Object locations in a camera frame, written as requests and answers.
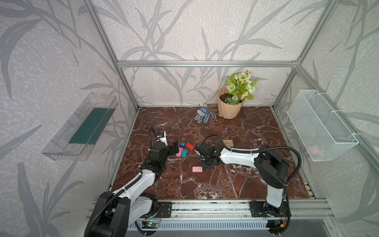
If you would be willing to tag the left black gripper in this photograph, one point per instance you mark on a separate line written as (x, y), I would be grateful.
(171, 149)

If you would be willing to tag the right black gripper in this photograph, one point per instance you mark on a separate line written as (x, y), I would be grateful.
(202, 151)

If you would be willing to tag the pink block front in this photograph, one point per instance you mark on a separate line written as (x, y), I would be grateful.
(197, 169)

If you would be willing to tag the pink block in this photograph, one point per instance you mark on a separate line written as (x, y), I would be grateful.
(180, 152)
(197, 169)

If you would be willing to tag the natural wood block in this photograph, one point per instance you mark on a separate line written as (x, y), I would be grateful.
(229, 143)

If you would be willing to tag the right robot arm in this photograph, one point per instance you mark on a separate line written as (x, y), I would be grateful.
(271, 166)

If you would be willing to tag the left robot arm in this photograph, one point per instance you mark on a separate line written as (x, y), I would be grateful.
(115, 212)

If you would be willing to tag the pink block upright left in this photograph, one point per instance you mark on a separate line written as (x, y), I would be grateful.
(180, 152)

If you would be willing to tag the teal block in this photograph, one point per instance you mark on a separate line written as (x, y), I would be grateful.
(184, 153)

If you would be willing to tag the red block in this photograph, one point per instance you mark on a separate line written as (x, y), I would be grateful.
(190, 146)

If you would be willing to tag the blue white garden glove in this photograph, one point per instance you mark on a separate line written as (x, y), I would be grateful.
(203, 115)

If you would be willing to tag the beige flower pot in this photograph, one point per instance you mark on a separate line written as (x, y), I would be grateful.
(225, 110)

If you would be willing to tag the small brown rake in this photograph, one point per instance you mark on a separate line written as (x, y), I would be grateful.
(213, 109)

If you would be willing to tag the green white artificial flowers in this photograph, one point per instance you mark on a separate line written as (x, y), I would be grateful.
(240, 87)

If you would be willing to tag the left controller board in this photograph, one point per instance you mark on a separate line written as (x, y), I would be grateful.
(150, 224)

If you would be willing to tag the green mat in tray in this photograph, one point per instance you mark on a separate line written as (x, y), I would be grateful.
(91, 129)

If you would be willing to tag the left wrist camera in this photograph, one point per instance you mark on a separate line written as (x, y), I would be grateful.
(161, 136)

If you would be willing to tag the aluminium front rail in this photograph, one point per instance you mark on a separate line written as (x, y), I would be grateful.
(238, 209)

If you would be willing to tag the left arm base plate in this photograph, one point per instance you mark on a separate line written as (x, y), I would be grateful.
(161, 208)

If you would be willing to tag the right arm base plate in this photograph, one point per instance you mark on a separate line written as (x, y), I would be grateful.
(263, 209)

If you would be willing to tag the clear plastic wall tray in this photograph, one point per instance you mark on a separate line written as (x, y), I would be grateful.
(59, 149)

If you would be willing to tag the aluminium frame crossbar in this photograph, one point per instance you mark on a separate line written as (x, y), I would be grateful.
(285, 64)

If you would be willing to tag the white wire mesh basket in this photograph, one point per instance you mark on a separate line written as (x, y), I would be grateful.
(317, 123)

